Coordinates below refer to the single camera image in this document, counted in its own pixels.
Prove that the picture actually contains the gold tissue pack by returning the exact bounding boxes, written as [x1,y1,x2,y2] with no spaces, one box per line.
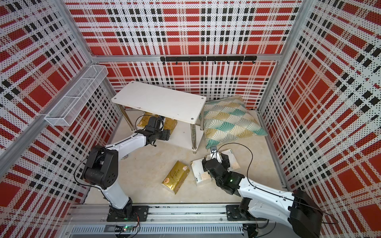
[163,118,178,134]
[137,115,151,128]
[162,161,190,194]

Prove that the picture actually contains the green circuit board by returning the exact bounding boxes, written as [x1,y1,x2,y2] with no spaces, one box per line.
[114,225,136,234]

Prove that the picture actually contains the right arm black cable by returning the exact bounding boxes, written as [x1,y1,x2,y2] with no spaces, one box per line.
[214,142,337,225]

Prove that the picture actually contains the white two-tier shelf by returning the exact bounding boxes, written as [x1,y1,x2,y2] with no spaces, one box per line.
[112,81,206,153]

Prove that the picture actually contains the white tissue pack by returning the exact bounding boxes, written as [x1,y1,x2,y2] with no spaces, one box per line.
[191,159,212,186]
[223,149,240,171]
[210,152,222,163]

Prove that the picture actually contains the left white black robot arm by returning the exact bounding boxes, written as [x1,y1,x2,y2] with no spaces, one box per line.
[82,126,170,218]

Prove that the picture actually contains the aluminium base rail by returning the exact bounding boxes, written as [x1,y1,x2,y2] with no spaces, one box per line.
[59,203,256,238]

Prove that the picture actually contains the green gold patterned cushion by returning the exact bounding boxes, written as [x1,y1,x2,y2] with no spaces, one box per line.
[202,96,268,149]

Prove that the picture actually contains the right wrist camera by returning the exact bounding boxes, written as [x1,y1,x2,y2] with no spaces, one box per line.
[210,146,218,154]

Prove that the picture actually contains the black wall hook rail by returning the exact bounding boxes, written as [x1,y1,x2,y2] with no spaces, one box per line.
[160,56,258,63]

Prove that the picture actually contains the white wire mesh basket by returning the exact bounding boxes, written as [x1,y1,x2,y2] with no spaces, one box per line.
[45,64,108,127]

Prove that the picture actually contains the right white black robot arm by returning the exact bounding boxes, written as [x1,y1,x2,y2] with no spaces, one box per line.
[202,155,323,238]

